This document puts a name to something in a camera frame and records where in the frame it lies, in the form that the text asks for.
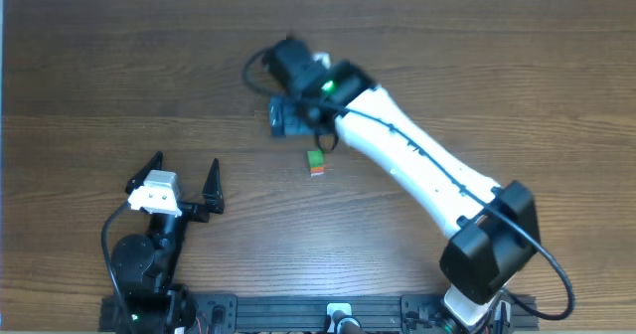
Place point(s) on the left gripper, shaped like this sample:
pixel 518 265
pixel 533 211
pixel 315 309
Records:
pixel 195 212

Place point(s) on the green cube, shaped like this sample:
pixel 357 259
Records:
pixel 315 158

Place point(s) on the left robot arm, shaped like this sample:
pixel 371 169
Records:
pixel 131 259

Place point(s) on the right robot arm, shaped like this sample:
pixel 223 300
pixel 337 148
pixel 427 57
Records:
pixel 422 175

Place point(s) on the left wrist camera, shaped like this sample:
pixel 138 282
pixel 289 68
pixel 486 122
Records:
pixel 156 192

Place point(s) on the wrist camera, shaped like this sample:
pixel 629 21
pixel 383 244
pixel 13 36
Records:
pixel 156 192
pixel 323 58

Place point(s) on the mounting rail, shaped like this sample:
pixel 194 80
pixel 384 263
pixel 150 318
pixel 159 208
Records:
pixel 288 311

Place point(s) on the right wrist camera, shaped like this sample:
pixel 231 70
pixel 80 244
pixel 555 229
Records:
pixel 323 58

